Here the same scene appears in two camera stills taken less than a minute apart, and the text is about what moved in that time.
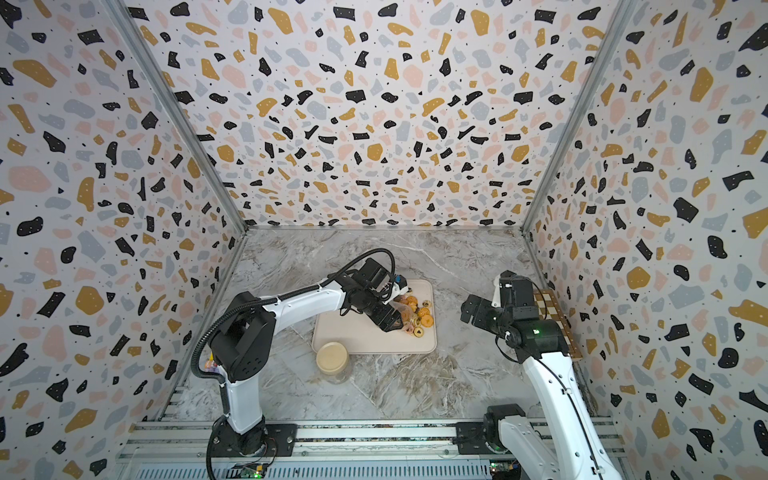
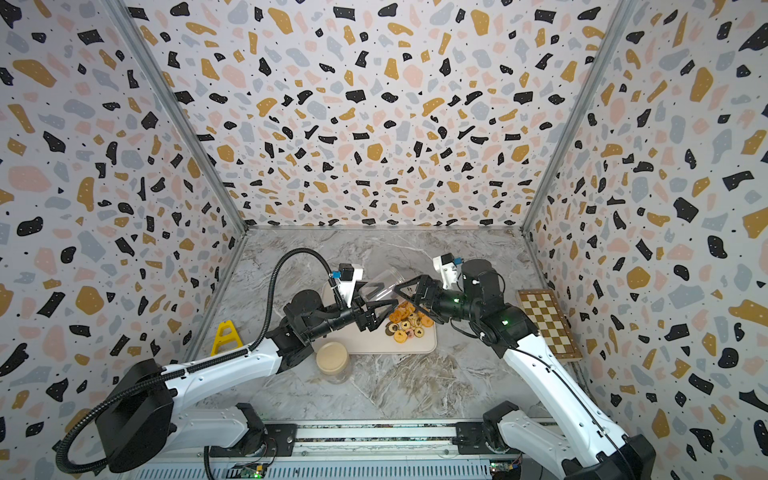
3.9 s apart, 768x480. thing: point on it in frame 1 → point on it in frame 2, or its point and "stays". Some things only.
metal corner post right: (620, 15) stays
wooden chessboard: (549, 309) stays
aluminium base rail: (330, 449) stays
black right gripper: (485, 306) → (428, 285)
